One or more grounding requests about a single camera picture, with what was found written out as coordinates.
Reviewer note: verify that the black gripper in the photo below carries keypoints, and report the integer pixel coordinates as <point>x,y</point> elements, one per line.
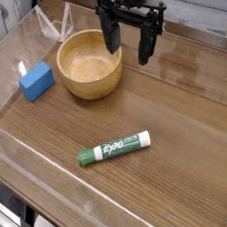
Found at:
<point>147,14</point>

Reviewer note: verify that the green Expo marker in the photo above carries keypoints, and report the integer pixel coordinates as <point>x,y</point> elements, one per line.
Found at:
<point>112,149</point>

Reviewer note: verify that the brown wooden bowl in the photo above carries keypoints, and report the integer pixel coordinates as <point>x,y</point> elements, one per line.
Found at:
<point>88,70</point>

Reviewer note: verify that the blue rectangular block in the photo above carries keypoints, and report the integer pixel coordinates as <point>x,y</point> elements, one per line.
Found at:
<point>36,81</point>

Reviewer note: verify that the clear acrylic triangular bracket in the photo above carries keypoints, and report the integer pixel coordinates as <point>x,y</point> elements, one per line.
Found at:
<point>58,30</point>

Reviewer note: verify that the clear acrylic left wall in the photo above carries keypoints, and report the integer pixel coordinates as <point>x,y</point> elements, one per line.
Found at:
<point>22,49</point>

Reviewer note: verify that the clear acrylic wall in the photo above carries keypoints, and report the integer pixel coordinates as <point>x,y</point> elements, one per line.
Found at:
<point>56,193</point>
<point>22,49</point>

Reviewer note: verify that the clear acrylic front wall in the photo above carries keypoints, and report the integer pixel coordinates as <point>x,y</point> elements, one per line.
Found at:
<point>56,193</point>

